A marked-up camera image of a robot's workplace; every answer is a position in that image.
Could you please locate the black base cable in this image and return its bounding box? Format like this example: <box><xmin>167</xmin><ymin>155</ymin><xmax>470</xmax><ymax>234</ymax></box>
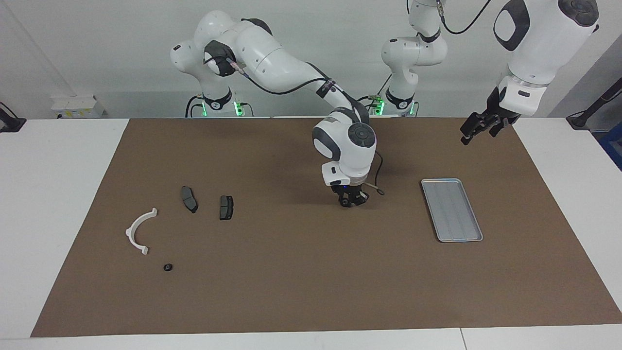
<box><xmin>346</xmin><ymin>73</ymin><xmax>394</xmax><ymax>116</ymax></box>
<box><xmin>185</xmin><ymin>95</ymin><xmax>205</xmax><ymax>117</ymax></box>

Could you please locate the white curved plastic bracket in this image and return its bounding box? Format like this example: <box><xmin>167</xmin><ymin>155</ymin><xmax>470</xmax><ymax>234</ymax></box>
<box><xmin>125</xmin><ymin>208</ymin><xmax>158</xmax><ymax>256</ymax></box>

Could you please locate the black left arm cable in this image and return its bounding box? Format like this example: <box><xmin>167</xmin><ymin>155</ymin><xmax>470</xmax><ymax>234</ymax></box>
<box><xmin>435</xmin><ymin>0</ymin><xmax>492</xmax><ymax>35</ymax></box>

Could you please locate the blue box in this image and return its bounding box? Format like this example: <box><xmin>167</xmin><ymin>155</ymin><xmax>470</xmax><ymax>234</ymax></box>
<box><xmin>599</xmin><ymin>122</ymin><xmax>622</xmax><ymax>171</ymax></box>

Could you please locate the brown table mat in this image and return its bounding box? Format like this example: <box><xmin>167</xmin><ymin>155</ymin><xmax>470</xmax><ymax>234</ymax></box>
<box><xmin>30</xmin><ymin>117</ymin><xmax>622</xmax><ymax>337</ymax></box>

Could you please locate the black angled stand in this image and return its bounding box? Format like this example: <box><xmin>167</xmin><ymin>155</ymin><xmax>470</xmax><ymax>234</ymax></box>
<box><xmin>567</xmin><ymin>78</ymin><xmax>622</xmax><ymax>131</ymax></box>

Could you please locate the white cardboard box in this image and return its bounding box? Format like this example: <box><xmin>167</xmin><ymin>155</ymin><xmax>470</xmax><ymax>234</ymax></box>
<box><xmin>51</xmin><ymin>96</ymin><xmax>105</xmax><ymax>119</ymax></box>

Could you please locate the black clamp mount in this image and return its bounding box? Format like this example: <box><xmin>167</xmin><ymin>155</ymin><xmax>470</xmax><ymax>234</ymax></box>
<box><xmin>0</xmin><ymin>102</ymin><xmax>26</xmax><ymax>133</ymax></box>

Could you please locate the silver metal tray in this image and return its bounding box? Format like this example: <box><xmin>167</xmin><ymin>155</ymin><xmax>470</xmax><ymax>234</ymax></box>
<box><xmin>421</xmin><ymin>178</ymin><xmax>484</xmax><ymax>243</ymax></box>

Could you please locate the black right base cable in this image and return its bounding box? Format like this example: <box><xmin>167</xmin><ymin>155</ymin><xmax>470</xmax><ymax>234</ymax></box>
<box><xmin>185</xmin><ymin>95</ymin><xmax>205</xmax><ymax>117</ymax></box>

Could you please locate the grey curved brake pad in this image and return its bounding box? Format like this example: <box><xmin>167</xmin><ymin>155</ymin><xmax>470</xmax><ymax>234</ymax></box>
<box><xmin>180</xmin><ymin>186</ymin><xmax>199</xmax><ymax>214</ymax></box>

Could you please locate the black left base cable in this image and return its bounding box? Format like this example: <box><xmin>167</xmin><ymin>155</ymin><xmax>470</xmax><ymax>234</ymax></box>
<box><xmin>346</xmin><ymin>73</ymin><xmax>394</xmax><ymax>116</ymax></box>

